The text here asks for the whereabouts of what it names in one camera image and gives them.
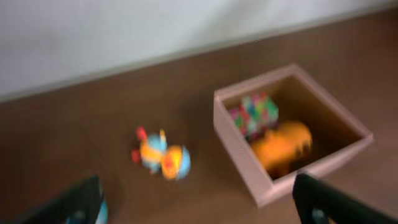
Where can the rubiks cube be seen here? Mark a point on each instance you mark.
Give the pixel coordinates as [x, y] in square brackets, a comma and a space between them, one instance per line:
[258, 112]
[241, 119]

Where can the orange and blue duck toy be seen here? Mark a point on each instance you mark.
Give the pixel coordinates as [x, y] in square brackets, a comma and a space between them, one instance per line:
[155, 154]

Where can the orange pig toy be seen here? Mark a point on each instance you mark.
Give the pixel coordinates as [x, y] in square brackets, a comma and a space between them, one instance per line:
[280, 147]

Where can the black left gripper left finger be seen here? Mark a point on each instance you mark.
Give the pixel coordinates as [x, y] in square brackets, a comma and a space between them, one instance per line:
[86, 195]

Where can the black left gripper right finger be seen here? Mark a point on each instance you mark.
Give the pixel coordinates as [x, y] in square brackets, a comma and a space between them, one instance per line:
[317, 202]

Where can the beige cardboard box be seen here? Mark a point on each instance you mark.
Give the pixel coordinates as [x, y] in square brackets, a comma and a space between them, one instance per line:
[338, 136]

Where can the blue ball toy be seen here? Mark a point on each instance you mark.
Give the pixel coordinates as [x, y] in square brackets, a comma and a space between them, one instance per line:
[80, 216]

